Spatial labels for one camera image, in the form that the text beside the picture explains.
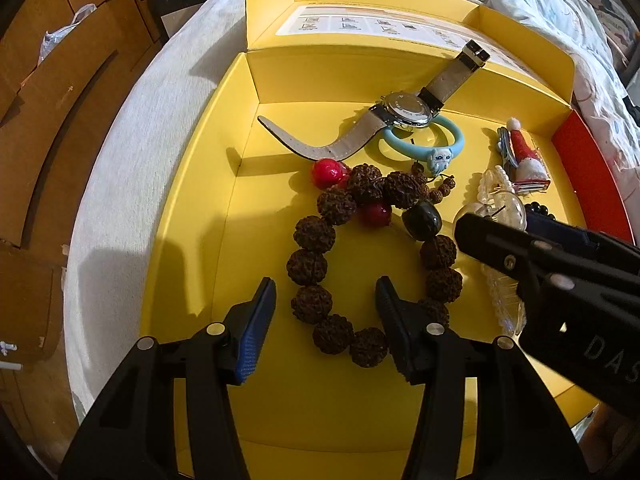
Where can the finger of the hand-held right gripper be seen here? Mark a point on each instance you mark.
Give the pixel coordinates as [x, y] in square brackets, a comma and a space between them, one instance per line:
[492, 242]
[567, 236]

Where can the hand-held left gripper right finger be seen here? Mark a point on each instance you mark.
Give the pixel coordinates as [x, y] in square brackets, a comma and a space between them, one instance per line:
[395, 332]

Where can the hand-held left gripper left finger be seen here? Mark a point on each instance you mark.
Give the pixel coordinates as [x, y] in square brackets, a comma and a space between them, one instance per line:
[255, 332]

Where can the yellow cardboard box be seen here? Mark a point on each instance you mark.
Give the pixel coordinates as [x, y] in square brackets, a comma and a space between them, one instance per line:
[280, 410]

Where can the red santa hat hair clip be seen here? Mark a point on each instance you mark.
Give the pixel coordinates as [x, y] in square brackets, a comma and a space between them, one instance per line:
[525, 152]

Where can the white bed sheet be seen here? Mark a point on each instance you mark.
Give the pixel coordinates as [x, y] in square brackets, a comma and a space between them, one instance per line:
[130, 170]

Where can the pale printed quilt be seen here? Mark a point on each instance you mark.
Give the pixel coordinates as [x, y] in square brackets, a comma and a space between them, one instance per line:
[545, 5]

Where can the wooden cabinet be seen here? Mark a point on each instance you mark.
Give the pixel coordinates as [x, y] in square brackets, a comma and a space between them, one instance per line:
[60, 125]

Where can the dark nightstand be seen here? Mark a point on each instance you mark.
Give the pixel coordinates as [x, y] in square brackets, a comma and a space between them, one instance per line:
[182, 2]

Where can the clear plastic bag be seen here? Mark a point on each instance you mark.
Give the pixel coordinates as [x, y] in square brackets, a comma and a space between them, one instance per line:
[62, 35]

